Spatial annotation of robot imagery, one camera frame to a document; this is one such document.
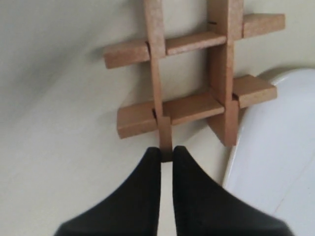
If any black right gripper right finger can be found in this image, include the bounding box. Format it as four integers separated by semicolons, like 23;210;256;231
173;146;293;236

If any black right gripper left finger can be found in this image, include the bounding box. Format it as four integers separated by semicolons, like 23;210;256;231
56;147;161;236

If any wooden notched puzzle piece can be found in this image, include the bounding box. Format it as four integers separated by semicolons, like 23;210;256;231
207;0;244;147
103;13;285;69
143;0;173;162
117;75;277;139

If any white rectangular plastic tray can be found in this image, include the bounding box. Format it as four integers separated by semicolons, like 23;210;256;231
223;69;315;236

